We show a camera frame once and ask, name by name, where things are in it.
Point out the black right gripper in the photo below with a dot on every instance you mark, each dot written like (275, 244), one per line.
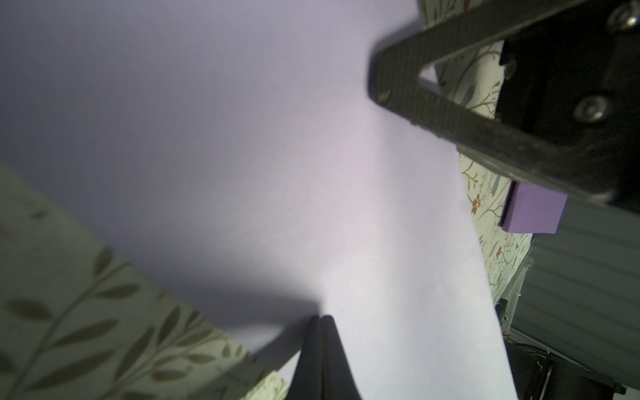
(570, 105)

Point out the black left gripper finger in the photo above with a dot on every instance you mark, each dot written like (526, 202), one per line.
(323, 371)

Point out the dark purple paper sheet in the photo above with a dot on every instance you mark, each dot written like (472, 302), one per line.
(532, 209)

